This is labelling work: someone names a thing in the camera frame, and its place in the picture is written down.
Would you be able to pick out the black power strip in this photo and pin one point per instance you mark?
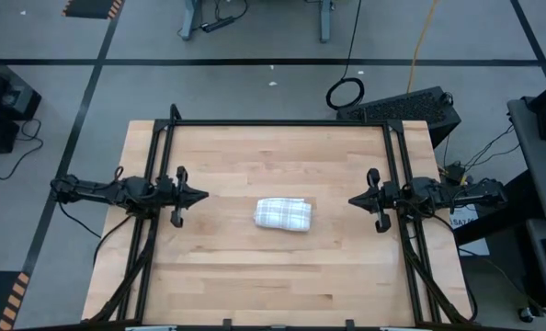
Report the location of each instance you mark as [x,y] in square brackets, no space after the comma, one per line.
[218,24]

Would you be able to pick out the white paper sheet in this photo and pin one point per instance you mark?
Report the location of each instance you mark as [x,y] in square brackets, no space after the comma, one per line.
[473,239]

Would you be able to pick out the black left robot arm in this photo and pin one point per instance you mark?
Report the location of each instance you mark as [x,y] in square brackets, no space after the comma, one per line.
[107,190]

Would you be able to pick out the black caster wheel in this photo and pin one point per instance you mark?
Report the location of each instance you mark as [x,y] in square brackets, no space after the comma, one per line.
[526,314]

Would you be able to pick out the grey desk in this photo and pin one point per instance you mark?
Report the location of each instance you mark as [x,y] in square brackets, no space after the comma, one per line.
[534,257]
[544,174]

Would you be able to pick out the black perforated computer tower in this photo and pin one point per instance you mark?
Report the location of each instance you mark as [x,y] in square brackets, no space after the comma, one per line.
[401,108]

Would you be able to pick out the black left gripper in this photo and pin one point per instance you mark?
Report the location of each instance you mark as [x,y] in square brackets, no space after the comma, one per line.
[177,195]

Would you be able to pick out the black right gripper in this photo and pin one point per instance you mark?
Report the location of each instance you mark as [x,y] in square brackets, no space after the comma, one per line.
[383,198]

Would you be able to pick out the grey desk leg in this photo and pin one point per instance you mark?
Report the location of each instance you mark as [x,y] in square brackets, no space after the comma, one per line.
[326,20]
[190,18]

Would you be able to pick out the white beige plaid towel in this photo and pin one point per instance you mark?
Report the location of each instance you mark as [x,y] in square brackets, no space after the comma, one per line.
[283,214]

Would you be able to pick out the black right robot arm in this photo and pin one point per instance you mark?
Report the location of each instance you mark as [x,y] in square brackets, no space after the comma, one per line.
[457,193]

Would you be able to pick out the silver frame bracket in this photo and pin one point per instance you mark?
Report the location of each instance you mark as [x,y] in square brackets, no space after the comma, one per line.
[151,328]
[404,329]

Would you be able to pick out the black aluminium table frame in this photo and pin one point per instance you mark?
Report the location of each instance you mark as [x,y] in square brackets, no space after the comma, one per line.
[277,122]

